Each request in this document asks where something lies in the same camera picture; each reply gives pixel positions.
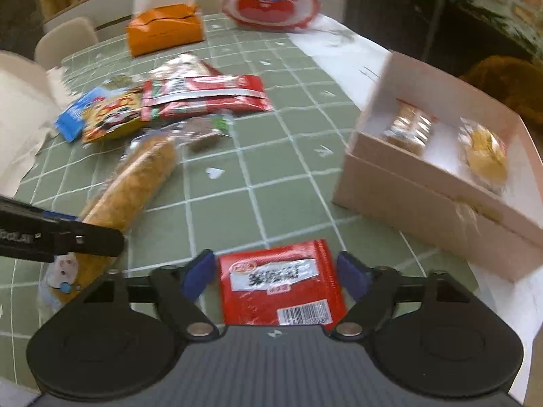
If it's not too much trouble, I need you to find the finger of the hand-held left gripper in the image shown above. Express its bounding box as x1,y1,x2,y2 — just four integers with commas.
42,211,127,259

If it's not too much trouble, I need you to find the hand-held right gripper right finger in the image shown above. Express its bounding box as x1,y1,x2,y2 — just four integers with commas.
329,251,471,341

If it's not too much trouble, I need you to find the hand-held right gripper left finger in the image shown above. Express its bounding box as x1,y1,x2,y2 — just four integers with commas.
82,249,221,341

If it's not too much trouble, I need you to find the long bread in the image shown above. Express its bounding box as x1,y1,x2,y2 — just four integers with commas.
39,131,180,307

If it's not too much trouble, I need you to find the red packet with white label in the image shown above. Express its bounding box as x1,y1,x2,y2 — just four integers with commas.
217,239,345,332

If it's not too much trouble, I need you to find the pink cardboard box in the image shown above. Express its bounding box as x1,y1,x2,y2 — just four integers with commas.
332,50,543,283

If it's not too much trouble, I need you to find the blue seaweed snack packet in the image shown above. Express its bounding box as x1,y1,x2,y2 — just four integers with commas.
54,86,108,143

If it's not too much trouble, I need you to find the yellow cartoon snack packet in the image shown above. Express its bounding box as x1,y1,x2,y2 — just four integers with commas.
81,87,146,144

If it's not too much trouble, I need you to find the brown snack in clear wrapper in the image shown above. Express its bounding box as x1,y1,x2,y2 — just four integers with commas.
175,112,235,154

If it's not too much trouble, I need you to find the white crumpled paper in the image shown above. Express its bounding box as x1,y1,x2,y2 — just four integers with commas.
46,67,71,104

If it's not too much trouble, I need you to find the clear pack of crackers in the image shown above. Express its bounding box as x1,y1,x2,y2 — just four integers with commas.
382,101,437,156

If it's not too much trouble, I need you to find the yellow snack in clear wrapper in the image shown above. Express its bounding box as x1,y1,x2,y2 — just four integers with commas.
457,118,510,192

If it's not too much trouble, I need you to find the large red snack packet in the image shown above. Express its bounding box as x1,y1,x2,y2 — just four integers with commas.
141,74,275,123

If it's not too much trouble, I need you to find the red and silver snack packet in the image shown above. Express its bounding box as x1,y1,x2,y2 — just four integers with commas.
145,53,222,95

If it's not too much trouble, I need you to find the orange tissue box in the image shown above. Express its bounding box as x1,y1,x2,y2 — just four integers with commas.
126,3,205,58

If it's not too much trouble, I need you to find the brown fuzzy cushion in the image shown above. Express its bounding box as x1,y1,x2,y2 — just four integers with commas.
460,56,543,124

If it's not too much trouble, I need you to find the dark storage shelf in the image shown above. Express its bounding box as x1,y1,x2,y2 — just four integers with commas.
405,0,543,63

